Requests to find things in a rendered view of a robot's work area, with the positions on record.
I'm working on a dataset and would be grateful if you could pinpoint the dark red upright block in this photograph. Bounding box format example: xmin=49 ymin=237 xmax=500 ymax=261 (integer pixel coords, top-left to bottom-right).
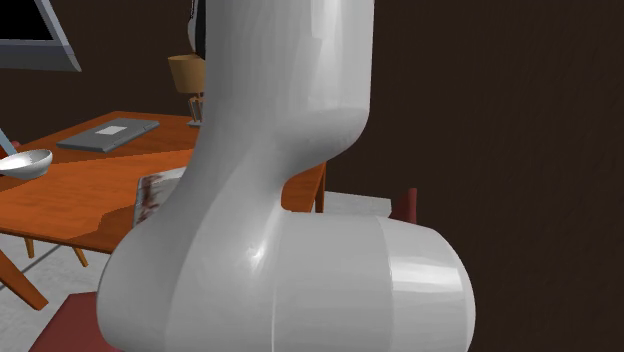
xmin=389 ymin=186 xmax=419 ymax=226

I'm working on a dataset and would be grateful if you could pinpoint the brown shade table lamp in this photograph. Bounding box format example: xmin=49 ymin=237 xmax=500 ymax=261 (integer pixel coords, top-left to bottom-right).
xmin=167 ymin=52 xmax=207 ymax=129

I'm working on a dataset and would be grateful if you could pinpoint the grey closed laptop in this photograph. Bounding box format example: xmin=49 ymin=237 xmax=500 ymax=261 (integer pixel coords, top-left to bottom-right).
xmin=55 ymin=117 xmax=161 ymax=155

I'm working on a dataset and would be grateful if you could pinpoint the orange wooden table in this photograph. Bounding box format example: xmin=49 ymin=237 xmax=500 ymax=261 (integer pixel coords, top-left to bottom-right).
xmin=0 ymin=110 xmax=328 ymax=312

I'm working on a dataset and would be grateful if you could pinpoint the white bowl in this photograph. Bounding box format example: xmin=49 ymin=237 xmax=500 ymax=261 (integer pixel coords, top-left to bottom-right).
xmin=0 ymin=148 xmax=54 ymax=182

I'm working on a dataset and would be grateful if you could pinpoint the red robot stand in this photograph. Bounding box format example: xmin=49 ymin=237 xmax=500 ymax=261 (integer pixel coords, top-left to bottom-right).
xmin=28 ymin=290 xmax=124 ymax=352

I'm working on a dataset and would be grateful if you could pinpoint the grey framed black screen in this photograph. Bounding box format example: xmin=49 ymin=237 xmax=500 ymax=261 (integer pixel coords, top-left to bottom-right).
xmin=0 ymin=0 xmax=83 ymax=74

